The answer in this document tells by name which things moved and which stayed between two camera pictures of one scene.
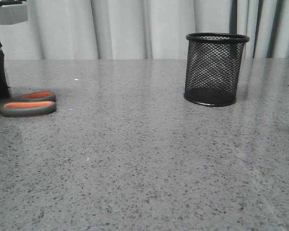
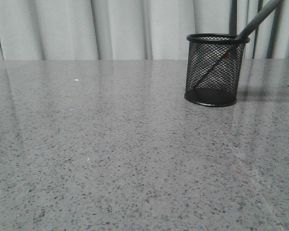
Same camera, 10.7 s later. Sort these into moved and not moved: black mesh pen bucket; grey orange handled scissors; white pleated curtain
Moved: grey orange handled scissors
Not moved: white pleated curtain; black mesh pen bucket
